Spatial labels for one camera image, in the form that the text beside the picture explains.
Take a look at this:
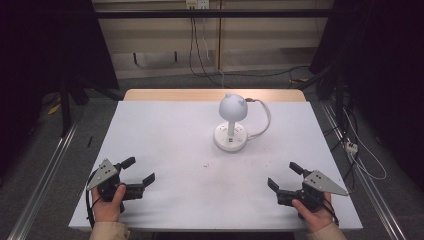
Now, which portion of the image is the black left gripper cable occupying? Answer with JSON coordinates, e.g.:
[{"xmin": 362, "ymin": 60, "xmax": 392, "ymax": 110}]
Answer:
[{"xmin": 85, "ymin": 169, "xmax": 101, "ymax": 229}]

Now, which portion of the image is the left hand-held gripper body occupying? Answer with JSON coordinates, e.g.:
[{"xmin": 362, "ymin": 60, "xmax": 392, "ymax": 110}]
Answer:
[{"xmin": 86, "ymin": 158, "xmax": 145, "ymax": 204}]

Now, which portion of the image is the aluminium floor rail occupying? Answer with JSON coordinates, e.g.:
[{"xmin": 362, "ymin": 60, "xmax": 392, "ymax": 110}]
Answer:
[
  {"xmin": 6, "ymin": 123, "xmax": 80, "ymax": 240},
  {"xmin": 319, "ymin": 101, "xmax": 408, "ymax": 240}
]

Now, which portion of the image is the white hanging cable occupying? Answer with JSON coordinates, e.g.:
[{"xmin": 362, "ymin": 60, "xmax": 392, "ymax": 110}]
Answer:
[{"xmin": 201, "ymin": 17, "xmax": 226, "ymax": 88}]

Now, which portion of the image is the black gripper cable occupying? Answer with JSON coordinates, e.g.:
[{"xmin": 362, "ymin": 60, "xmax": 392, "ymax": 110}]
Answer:
[
  {"xmin": 85, "ymin": 169, "xmax": 101, "ymax": 229},
  {"xmin": 313, "ymin": 194, "xmax": 340, "ymax": 227}
]

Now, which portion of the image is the white floor cable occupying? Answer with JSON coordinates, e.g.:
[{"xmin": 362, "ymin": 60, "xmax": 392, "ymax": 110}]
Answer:
[{"xmin": 342, "ymin": 108, "xmax": 388, "ymax": 181}]

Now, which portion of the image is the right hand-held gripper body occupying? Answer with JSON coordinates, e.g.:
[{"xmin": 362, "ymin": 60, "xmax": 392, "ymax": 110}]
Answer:
[{"xmin": 276, "ymin": 169, "xmax": 350, "ymax": 214}]

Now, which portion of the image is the black horizontal bar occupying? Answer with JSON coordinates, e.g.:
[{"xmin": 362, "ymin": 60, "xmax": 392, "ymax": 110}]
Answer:
[{"xmin": 94, "ymin": 9, "xmax": 334, "ymax": 19}]

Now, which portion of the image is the black hanging cable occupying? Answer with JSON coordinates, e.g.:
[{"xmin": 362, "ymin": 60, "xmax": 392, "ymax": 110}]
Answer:
[{"xmin": 189, "ymin": 17, "xmax": 223, "ymax": 88}]

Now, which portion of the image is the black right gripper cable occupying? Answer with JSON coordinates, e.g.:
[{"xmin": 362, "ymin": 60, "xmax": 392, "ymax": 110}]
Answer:
[{"xmin": 313, "ymin": 194, "xmax": 340, "ymax": 227}]

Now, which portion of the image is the black floor cable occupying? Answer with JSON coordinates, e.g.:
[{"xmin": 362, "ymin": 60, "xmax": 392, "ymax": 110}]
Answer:
[{"xmin": 196, "ymin": 65, "xmax": 313, "ymax": 89}]

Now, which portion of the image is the black metal stand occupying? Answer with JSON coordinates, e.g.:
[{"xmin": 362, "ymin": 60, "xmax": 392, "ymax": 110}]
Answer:
[{"xmin": 57, "ymin": 74, "xmax": 89, "ymax": 138}]

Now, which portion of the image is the white floor power strip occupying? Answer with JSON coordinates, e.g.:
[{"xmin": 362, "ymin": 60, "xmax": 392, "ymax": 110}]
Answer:
[{"xmin": 344, "ymin": 140, "xmax": 360, "ymax": 156}]

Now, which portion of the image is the white table cover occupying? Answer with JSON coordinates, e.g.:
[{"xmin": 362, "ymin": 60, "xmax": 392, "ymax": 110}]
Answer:
[{"xmin": 68, "ymin": 100, "xmax": 364, "ymax": 232}]

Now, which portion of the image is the person's left hand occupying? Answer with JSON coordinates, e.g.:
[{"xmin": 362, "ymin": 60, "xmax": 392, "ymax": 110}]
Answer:
[{"xmin": 91, "ymin": 184, "xmax": 128, "ymax": 224}]

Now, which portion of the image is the black curtain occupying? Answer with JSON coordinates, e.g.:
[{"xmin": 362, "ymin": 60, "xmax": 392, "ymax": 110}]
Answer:
[
  {"xmin": 0, "ymin": 0, "xmax": 120, "ymax": 181},
  {"xmin": 309, "ymin": 0, "xmax": 424, "ymax": 193}
]

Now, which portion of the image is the white cat-ear desk lamp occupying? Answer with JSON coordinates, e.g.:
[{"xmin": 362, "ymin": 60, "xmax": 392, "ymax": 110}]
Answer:
[{"xmin": 213, "ymin": 92, "xmax": 249, "ymax": 153}]

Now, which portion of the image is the white wall socket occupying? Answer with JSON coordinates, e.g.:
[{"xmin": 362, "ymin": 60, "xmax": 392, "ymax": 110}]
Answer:
[{"xmin": 185, "ymin": 0, "xmax": 210, "ymax": 10}]

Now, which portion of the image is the person's right hand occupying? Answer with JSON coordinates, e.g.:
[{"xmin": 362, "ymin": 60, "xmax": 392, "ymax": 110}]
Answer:
[{"xmin": 291, "ymin": 192, "xmax": 334, "ymax": 233}]

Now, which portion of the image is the white lamp cable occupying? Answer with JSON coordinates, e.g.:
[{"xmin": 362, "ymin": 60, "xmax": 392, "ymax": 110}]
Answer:
[{"xmin": 244, "ymin": 97, "xmax": 272, "ymax": 140}]

